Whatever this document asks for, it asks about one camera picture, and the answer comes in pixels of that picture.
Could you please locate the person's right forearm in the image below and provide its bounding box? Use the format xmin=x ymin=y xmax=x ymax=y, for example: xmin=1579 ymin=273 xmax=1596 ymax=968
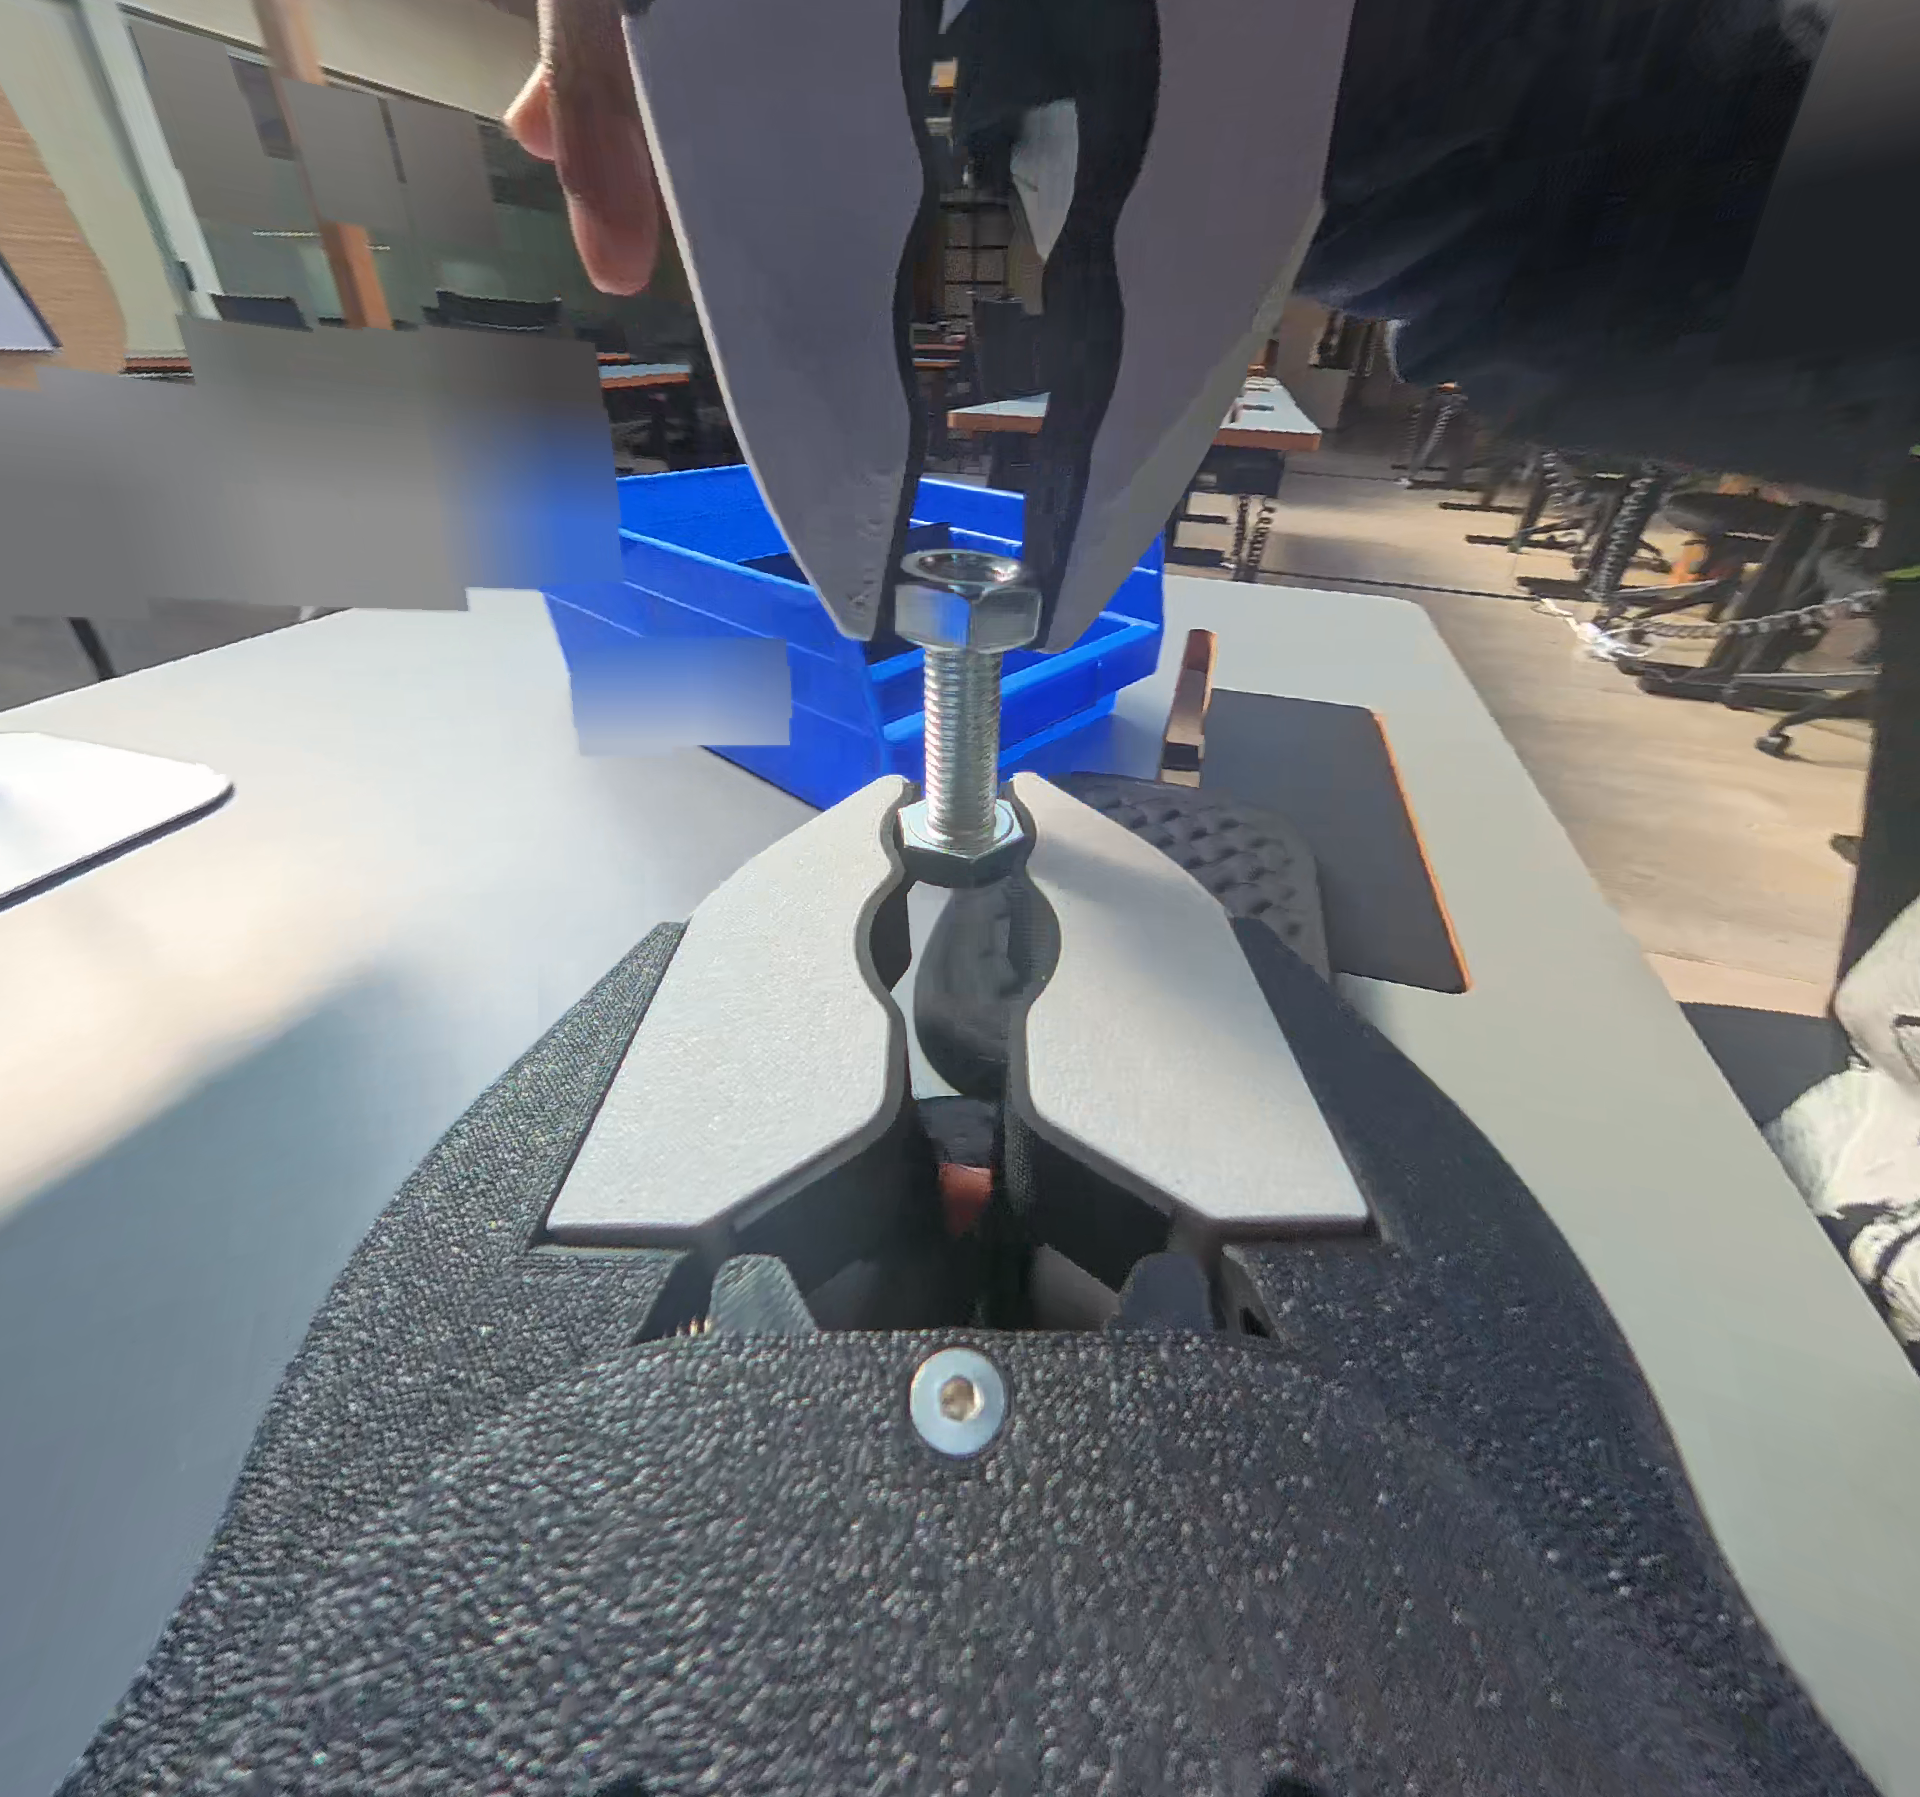
xmin=1293 ymin=0 xmax=1920 ymax=495

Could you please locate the brown wooden flap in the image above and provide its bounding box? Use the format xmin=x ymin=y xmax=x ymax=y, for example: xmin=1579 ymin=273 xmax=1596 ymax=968
xmin=1162 ymin=626 xmax=1220 ymax=784

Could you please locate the wooden support post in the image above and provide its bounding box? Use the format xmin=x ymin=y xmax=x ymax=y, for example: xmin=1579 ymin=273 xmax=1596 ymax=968
xmin=211 ymin=0 xmax=396 ymax=327

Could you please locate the person's patterned clothing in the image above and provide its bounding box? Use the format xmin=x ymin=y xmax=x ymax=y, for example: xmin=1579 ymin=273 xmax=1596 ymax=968
xmin=1771 ymin=898 xmax=1920 ymax=1347

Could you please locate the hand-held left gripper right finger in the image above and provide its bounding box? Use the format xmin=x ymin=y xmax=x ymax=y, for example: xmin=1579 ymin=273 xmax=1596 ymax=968
xmin=1009 ymin=771 xmax=1379 ymax=1246

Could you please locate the silver bolt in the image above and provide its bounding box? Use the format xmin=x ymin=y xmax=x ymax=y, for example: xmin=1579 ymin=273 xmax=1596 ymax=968
xmin=891 ymin=545 xmax=1044 ymax=845

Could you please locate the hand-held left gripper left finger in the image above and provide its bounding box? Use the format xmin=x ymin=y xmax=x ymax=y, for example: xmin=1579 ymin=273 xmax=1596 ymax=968
xmin=542 ymin=774 xmax=940 ymax=1251

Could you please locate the black honeycomb wrist rest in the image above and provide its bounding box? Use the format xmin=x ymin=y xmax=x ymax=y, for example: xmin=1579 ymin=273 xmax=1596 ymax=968
xmin=912 ymin=774 xmax=1333 ymax=1101

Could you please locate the blue plastic bin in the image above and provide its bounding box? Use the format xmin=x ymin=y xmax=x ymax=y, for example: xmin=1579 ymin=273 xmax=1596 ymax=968
xmin=542 ymin=464 xmax=1171 ymax=806

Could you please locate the silver hex nut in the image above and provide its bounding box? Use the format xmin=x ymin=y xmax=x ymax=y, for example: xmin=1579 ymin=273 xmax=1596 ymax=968
xmin=896 ymin=803 xmax=1029 ymax=886

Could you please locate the person's right hand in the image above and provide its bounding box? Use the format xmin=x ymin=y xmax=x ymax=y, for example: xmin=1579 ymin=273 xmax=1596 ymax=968
xmin=504 ymin=0 xmax=665 ymax=299

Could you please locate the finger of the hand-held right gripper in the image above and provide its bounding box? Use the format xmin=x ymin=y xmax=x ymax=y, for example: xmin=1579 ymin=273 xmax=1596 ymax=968
xmin=1035 ymin=0 xmax=1379 ymax=655
xmin=621 ymin=0 xmax=942 ymax=645

